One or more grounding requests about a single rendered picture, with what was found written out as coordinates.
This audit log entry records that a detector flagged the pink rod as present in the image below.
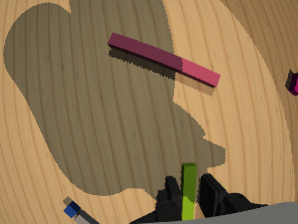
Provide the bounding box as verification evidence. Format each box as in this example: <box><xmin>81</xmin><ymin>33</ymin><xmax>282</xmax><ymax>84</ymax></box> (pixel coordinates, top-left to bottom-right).
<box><xmin>108</xmin><ymin>32</ymin><xmax>221</xmax><ymax>88</ymax></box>

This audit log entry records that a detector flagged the small blue cube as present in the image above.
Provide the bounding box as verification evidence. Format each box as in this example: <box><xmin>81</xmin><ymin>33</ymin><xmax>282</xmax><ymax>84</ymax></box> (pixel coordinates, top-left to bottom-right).
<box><xmin>64</xmin><ymin>201</ymin><xmax>81</xmax><ymax>218</ymax></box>

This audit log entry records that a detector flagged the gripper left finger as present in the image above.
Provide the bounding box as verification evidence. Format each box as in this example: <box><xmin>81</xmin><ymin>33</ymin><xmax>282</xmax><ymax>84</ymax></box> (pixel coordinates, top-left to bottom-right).
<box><xmin>129</xmin><ymin>176</ymin><xmax>182</xmax><ymax>224</ymax></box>

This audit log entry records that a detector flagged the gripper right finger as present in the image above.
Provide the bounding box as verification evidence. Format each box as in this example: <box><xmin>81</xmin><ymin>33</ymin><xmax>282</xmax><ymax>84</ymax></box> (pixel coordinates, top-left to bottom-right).
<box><xmin>199</xmin><ymin>173</ymin><xmax>268</xmax><ymax>218</ymax></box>

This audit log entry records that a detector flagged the lime green rod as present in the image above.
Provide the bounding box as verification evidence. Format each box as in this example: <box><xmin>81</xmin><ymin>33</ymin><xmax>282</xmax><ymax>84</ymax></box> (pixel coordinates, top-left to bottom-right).
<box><xmin>181</xmin><ymin>163</ymin><xmax>197</xmax><ymax>220</ymax></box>

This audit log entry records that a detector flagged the magenta rectangular block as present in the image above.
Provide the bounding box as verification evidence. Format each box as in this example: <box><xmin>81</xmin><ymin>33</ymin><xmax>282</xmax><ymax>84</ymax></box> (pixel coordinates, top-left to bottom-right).
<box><xmin>288</xmin><ymin>73</ymin><xmax>298</xmax><ymax>96</ymax></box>

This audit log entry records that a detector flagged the grey rod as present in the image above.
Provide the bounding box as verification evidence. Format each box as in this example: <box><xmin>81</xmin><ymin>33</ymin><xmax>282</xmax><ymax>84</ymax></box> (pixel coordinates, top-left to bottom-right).
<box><xmin>74</xmin><ymin>210</ymin><xmax>100</xmax><ymax>224</ymax></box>

